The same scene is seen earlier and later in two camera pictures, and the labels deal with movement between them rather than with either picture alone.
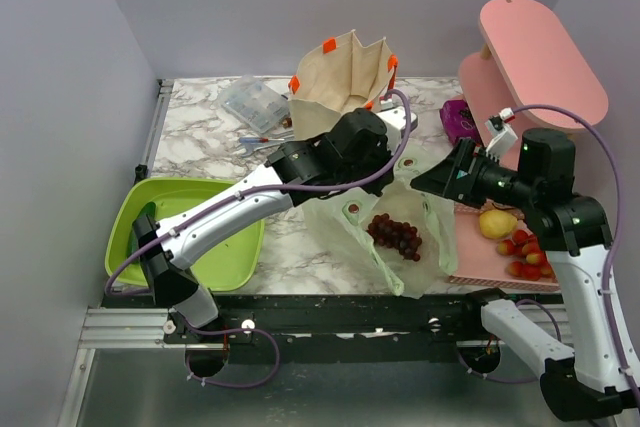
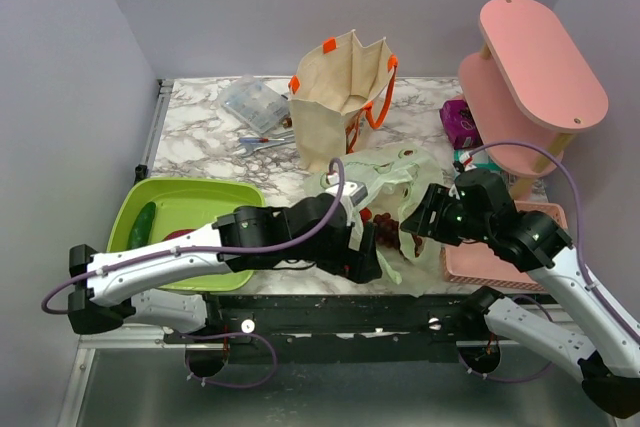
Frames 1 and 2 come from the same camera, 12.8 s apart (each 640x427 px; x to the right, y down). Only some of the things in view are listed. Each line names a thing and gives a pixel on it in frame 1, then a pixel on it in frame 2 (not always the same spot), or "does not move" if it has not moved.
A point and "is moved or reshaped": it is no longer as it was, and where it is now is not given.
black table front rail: [335, 328] does not move
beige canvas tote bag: [336, 78] does not move
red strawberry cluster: [525, 257] is moved or reshaped
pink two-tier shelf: [530, 75] does not move
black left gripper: [379, 185] to [361, 265]
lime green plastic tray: [218, 268] does not move
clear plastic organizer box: [257, 102] does not move
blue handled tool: [258, 139] does not move
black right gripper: [443, 177] to [441, 197]
